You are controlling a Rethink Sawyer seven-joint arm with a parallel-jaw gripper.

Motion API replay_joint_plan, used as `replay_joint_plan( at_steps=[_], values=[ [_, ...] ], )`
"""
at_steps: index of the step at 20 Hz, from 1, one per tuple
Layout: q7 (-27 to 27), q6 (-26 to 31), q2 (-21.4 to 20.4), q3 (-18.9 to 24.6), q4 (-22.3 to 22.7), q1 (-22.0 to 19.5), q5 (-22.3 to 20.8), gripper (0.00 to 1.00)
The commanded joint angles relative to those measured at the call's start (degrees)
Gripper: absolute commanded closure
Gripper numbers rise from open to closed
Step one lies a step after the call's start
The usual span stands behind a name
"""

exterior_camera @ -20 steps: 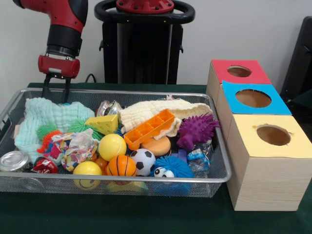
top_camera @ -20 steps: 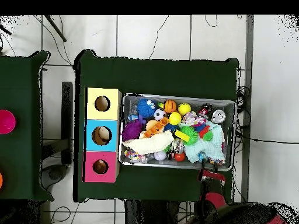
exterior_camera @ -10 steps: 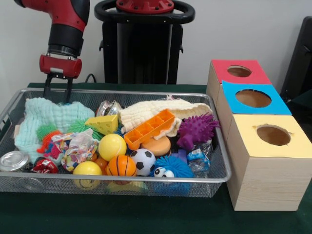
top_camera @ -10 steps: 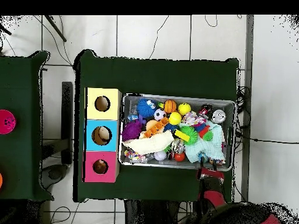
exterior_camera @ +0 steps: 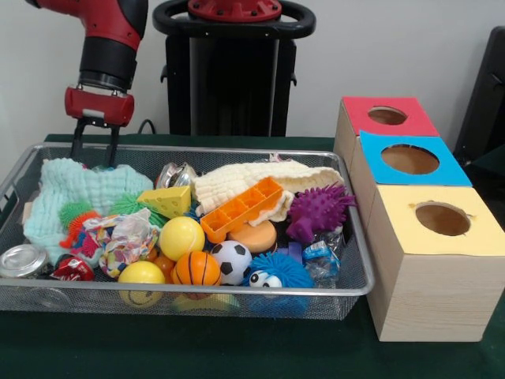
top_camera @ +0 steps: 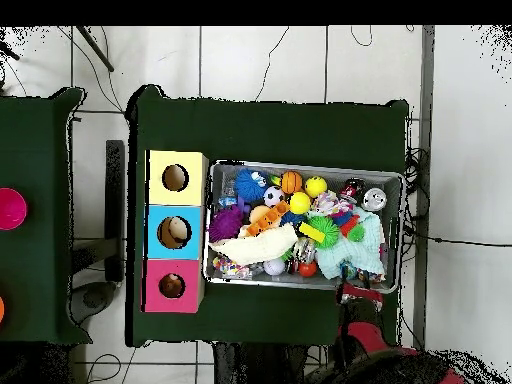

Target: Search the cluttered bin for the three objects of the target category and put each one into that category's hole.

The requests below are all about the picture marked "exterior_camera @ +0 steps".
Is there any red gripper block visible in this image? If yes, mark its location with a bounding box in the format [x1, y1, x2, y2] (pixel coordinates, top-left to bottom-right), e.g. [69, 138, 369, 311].
[64, 86, 136, 169]

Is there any clear mesh bin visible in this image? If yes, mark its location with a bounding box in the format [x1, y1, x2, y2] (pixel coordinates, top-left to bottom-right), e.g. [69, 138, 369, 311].
[0, 141, 376, 321]

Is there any blue fuzzy ball with eyes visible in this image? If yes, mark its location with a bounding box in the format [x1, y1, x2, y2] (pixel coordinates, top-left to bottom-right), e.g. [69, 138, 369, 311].
[242, 251, 316, 316]

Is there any yellow smiley ball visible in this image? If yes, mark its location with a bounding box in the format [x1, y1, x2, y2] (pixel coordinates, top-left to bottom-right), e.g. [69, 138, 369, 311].
[118, 260, 166, 307]

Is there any orange plastic toy block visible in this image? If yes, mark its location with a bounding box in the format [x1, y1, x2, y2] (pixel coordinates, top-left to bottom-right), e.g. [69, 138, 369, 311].
[200, 176, 285, 244]

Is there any orange toy basketball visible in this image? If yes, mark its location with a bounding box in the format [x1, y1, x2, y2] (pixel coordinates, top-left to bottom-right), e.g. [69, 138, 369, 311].
[171, 251, 223, 299]

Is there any mint green muslin cloth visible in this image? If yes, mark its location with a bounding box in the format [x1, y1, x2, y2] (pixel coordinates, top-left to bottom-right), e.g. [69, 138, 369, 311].
[22, 157, 154, 266]

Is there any yellow tennis ball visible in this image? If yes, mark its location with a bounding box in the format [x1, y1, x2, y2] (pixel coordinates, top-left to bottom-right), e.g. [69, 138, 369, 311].
[159, 216, 207, 262]

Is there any wooden box with three holes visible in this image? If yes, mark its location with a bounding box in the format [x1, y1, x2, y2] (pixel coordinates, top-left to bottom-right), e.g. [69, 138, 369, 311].
[334, 96, 505, 343]

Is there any black stand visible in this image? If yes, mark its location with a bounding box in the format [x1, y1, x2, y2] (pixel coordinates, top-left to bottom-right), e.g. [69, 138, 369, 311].
[453, 26, 505, 167]

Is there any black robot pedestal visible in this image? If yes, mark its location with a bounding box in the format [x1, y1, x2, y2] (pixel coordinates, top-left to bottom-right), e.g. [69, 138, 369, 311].
[151, 0, 316, 137]

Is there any purple spiky ball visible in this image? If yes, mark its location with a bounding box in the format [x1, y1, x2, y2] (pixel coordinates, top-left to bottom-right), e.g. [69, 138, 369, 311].
[284, 181, 357, 242]

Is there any silver drink can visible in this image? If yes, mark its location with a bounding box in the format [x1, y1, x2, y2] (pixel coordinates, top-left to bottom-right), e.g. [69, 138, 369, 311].
[0, 244, 49, 280]

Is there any dark green tablecloth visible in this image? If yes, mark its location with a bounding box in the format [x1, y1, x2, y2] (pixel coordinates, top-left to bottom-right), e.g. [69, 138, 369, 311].
[0, 133, 505, 379]

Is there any cream muslin cloth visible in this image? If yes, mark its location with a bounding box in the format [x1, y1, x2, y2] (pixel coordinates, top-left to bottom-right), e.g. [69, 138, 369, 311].
[191, 158, 345, 227]

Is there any black and white soccer ball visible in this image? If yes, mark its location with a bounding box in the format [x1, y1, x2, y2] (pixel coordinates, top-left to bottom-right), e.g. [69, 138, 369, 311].
[211, 239, 253, 286]

